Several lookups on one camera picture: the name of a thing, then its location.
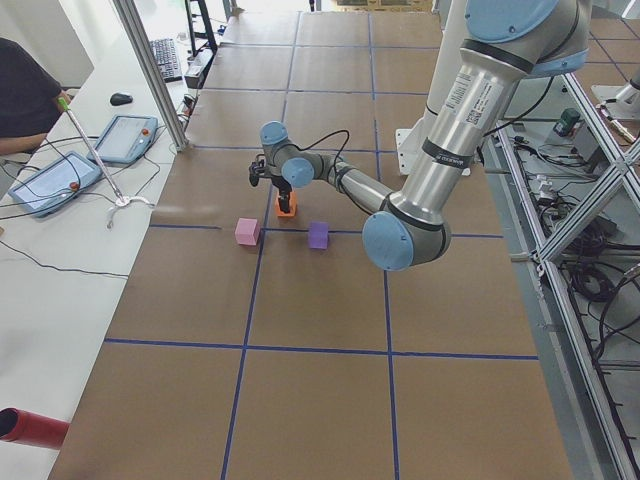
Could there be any white pedestal column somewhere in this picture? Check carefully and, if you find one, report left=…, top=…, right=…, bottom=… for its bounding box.
left=396, top=0, right=468, bottom=175

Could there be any black computer mouse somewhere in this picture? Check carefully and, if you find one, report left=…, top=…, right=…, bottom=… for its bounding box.
left=109, top=92, right=133, bottom=106

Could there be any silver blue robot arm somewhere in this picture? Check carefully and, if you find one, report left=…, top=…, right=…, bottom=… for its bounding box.
left=249, top=1, right=592, bottom=271

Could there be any near blue teach pendant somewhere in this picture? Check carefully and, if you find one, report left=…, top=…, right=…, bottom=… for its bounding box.
left=9, top=151, right=102, bottom=217

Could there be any red cylinder bottle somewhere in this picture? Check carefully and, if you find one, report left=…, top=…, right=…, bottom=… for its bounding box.
left=1, top=407, right=70, bottom=450

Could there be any far blue teach pendant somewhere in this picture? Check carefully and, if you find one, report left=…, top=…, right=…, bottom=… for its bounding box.
left=94, top=115, right=158, bottom=165

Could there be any pink metal grabber stick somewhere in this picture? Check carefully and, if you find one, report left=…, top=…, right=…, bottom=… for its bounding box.
left=56, top=94, right=155, bottom=229

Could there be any light pink foam block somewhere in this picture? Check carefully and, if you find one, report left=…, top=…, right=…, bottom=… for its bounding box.
left=234, top=218, right=261, bottom=246

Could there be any orange foam block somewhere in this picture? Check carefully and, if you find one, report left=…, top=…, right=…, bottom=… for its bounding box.
left=274, top=191, right=297, bottom=218

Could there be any blue teach pendant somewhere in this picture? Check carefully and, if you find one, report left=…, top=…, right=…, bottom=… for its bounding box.
left=9, top=151, right=102, bottom=217
left=94, top=115, right=158, bottom=165

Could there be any green power supply box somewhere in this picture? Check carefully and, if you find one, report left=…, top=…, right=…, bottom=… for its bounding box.
left=553, top=107, right=581, bottom=137

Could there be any dark purple foam block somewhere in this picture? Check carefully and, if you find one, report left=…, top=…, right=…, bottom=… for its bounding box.
left=308, top=221, right=329, bottom=250

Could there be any seated person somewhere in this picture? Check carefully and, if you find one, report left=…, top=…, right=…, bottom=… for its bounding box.
left=1, top=38, right=71, bottom=155

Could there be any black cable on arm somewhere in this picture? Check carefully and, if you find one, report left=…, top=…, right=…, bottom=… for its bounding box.
left=298, top=129, right=351, bottom=166

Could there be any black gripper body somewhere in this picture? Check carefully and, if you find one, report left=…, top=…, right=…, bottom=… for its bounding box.
left=272, top=175, right=293, bottom=198

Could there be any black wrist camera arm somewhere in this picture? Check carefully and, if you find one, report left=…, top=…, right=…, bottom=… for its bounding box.
left=248, top=154, right=269, bottom=187

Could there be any aluminium frame post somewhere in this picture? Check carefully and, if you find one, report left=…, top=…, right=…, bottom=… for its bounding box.
left=113, top=0, right=188, bottom=152

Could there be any black keyboard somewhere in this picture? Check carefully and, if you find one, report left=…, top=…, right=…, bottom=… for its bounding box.
left=149, top=38, right=182, bottom=83

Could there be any aluminium side frame rail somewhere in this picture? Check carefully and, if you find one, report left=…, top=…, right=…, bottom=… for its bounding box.
left=482, top=63, right=639, bottom=479

